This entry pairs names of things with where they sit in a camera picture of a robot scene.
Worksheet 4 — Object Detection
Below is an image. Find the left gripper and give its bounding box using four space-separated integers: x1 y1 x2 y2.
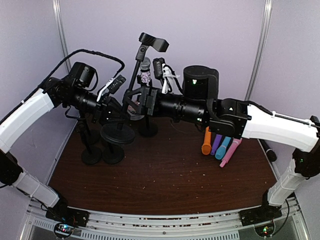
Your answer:
64 85 131 124

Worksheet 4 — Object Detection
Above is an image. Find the purple microphone's black stand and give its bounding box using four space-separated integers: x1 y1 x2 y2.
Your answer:
75 113 100 145

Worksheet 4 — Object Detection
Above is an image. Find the pink microphone's black stand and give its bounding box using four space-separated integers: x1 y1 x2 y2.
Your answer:
100 32 169 145

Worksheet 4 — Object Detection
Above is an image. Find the silver rhinestone microphone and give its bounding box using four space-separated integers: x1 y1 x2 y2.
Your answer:
139 57 152 87

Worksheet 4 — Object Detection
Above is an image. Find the rhinestone microphone's black stand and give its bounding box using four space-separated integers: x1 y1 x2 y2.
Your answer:
138 73 158 138

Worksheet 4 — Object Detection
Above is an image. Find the orange microphone's black stand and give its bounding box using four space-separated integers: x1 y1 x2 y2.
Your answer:
102 142 125 165

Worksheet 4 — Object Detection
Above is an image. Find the orange microphone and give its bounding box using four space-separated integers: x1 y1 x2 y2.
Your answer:
201 127 212 155

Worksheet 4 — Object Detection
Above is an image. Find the purple microphone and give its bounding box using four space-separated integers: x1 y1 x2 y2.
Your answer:
210 134 223 156

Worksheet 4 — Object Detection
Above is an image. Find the blue microphone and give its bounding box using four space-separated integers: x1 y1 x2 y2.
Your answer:
214 136 232 160

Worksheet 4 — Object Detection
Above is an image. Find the pink microphone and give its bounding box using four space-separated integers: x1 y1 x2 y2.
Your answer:
219 138 243 168

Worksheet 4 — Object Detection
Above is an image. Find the black microphone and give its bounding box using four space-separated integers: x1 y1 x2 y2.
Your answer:
258 139 277 163

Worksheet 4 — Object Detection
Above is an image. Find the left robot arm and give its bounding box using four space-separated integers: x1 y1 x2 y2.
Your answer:
0 62 126 222

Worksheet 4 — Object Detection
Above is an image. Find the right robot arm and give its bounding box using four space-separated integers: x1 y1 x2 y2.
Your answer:
138 64 320 221

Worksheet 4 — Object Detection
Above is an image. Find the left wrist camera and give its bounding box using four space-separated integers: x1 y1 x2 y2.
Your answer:
96 74 127 103

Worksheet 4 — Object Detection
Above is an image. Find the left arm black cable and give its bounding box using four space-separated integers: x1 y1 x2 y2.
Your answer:
22 48 126 101

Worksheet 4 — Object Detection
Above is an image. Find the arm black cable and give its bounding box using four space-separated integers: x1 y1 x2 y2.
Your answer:
22 48 126 101
269 197 293 236

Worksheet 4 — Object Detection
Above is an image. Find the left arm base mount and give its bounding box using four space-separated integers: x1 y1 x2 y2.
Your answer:
45 208 90 240

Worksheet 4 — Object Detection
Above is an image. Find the front aluminium rail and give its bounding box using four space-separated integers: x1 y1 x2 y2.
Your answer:
24 194 308 240

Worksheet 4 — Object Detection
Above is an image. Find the left aluminium frame post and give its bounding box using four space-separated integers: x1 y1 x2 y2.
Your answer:
52 0 69 57

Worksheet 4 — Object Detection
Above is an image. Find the aluminium frame post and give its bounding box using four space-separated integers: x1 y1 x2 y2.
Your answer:
52 0 69 57
245 0 273 101

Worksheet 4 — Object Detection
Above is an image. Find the right aluminium frame post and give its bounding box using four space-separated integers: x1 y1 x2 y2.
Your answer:
245 0 273 101

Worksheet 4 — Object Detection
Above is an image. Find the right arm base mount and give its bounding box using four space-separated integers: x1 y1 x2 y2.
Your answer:
239 206 283 238

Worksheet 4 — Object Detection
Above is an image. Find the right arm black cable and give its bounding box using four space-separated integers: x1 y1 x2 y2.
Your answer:
269 197 293 236

